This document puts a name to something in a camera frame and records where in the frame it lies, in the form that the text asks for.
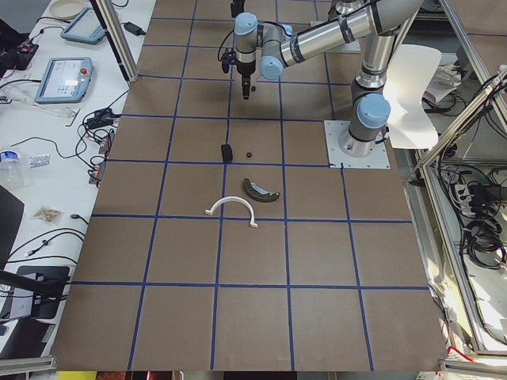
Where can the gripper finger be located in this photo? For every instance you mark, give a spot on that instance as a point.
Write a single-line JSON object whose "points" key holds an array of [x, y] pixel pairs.
{"points": [[246, 92]]}

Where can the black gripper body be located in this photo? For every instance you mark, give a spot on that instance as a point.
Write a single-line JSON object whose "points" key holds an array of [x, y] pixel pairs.
{"points": [[238, 7], [245, 70]]}

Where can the black brake pad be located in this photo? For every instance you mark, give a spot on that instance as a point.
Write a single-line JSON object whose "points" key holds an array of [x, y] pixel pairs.
{"points": [[227, 153]]}

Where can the green brake shoe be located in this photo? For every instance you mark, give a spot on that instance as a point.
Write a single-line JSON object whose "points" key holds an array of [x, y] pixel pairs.
{"points": [[257, 193]]}

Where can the black power adapter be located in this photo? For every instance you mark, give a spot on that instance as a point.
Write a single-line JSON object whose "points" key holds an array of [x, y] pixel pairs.
{"points": [[134, 29]]}

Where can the white curved plastic part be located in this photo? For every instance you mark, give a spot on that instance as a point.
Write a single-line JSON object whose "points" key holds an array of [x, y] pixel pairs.
{"points": [[234, 200]]}

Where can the blue teach pendant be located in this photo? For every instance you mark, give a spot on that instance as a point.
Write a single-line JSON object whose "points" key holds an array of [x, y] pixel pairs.
{"points": [[84, 28], [65, 80]]}

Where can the white chair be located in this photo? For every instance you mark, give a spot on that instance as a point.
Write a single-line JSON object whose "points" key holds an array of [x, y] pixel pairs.
{"points": [[408, 75]]}

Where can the beige plate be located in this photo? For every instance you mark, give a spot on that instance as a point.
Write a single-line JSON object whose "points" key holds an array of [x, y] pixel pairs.
{"points": [[66, 9]]}

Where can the bag of small parts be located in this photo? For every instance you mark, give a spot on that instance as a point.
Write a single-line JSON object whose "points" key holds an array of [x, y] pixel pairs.
{"points": [[47, 214]]}

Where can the clear plastic bottle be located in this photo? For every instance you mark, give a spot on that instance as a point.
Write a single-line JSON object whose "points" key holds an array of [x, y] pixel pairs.
{"points": [[11, 170]]}

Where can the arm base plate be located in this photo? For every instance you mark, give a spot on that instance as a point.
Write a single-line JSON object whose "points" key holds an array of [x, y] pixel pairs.
{"points": [[346, 152]]}

